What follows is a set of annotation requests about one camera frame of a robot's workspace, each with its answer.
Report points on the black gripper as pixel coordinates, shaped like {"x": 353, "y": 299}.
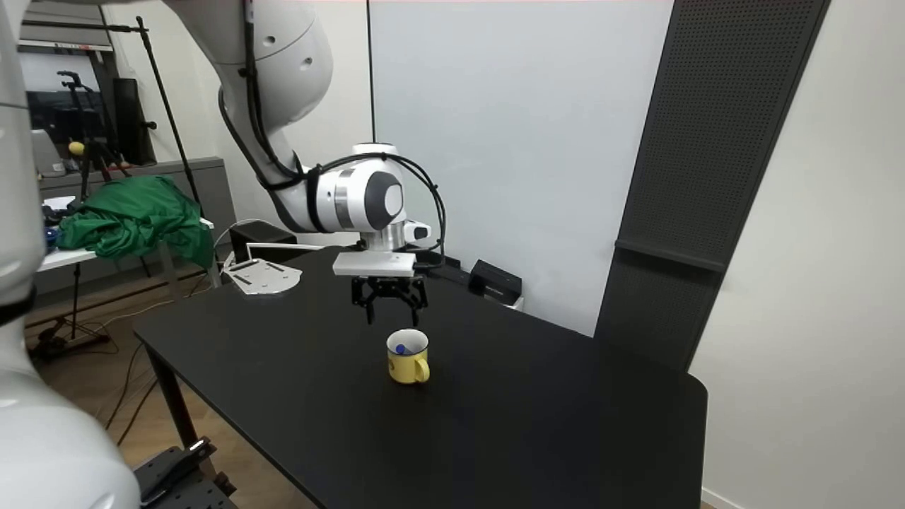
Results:
{"x": 388, "y": 287}

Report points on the blue marker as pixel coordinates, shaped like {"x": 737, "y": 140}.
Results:
{"x": 402, "y": 350}

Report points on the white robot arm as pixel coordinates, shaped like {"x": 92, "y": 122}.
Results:
{"x": 283, "y": 58}

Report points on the yellow mug with white interior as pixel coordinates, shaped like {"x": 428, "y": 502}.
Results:
{"x": 408, "y": 369}

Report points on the small black box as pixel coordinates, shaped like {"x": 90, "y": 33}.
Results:
{"x": 495, "y": 280}

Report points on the white paper sheets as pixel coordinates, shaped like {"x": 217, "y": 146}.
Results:
{"x": 263, "y": 275}

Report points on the black box with white sheet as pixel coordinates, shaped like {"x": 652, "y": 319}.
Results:
{"x": 258, "y": 234}

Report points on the black table leg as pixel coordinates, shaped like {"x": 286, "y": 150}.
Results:
{"x": 174, "y": 396}

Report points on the green cloth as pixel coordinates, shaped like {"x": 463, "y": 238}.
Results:
{"x": 132, "y": 222}

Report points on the black slanted stand pole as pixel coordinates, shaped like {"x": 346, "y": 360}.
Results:
{"x": 165, "y": 104}

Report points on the dark grey perforated pillar panel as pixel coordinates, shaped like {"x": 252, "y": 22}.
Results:
{"x": 717, "y": 143}

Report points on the silver wrist camera bar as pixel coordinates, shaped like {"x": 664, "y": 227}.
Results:
{"x": 371, "y": 265}

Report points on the black camera tripod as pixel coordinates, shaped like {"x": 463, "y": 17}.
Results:
{"x": 90, "y": 156}

